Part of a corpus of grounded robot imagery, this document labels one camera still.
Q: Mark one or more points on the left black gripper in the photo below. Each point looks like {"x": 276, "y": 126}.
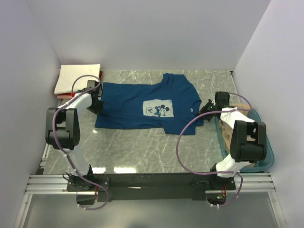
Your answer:
{"x": 98, "y": 109}

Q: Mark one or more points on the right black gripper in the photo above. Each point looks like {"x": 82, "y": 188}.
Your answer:
{"x": 203, "y": 110}

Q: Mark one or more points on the blue printed t shirt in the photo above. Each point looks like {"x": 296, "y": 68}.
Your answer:
{"x": 170, "y": 104}

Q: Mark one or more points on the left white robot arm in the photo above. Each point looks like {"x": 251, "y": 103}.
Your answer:
{"x": 63, "y": 131}

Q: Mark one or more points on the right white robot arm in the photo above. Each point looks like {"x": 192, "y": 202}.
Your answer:
{"x": 248, "y": 140}

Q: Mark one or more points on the tan t shirt in bin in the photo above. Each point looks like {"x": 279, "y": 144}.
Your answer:
{"x": 226, "y": 124}

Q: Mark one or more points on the folded cream t shirt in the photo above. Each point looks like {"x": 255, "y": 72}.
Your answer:
{"x": 69, "y": 73}

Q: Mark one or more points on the folded pink t shirt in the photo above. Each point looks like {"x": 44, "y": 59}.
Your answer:
{"x": 64, "y": 96}

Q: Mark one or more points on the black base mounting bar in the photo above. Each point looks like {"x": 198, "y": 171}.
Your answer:
{"x": 149, "y": 186}

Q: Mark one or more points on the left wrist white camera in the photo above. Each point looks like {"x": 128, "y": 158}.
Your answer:
{"x": 74, "y": 94}

